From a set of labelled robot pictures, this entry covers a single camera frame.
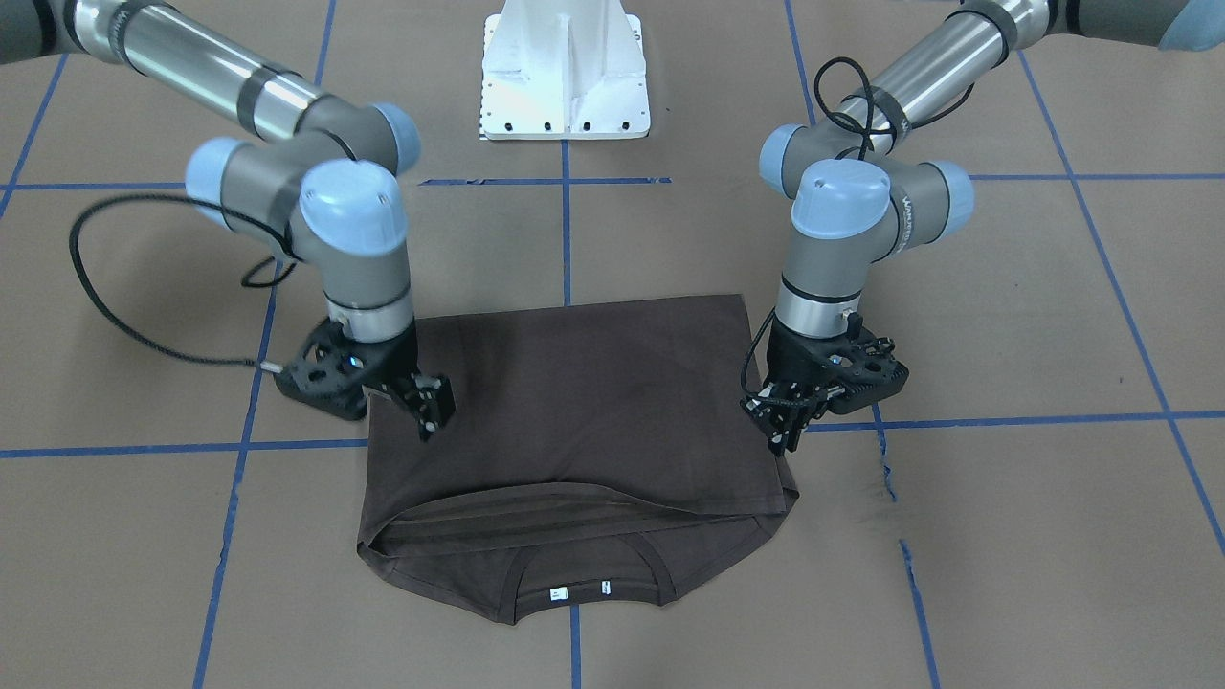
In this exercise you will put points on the dark brown t-shirt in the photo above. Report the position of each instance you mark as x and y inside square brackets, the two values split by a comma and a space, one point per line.
[598, 453]

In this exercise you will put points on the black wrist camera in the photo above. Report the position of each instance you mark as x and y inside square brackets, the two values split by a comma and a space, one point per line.
[865, 371]
[328, 374]

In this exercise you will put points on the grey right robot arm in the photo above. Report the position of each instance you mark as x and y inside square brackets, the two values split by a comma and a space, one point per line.
[317, 183]

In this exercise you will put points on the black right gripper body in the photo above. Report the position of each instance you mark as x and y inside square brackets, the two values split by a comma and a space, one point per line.
[393, 357]

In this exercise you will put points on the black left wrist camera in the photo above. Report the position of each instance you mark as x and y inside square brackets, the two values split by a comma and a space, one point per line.
[865, 371]

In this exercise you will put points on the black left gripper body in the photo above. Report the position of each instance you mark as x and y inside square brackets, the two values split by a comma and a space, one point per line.
[790, 361]

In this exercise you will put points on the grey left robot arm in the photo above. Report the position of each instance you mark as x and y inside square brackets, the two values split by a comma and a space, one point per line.
[853, 205]

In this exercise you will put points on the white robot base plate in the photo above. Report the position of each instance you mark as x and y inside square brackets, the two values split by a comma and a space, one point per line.
[563, 71]

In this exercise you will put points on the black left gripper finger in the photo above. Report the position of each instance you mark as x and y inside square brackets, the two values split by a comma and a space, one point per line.
[786, 435]

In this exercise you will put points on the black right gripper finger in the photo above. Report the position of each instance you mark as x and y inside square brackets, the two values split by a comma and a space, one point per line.
[427, 427]

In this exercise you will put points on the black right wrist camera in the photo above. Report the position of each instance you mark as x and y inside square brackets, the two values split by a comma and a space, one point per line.
[328, 374]

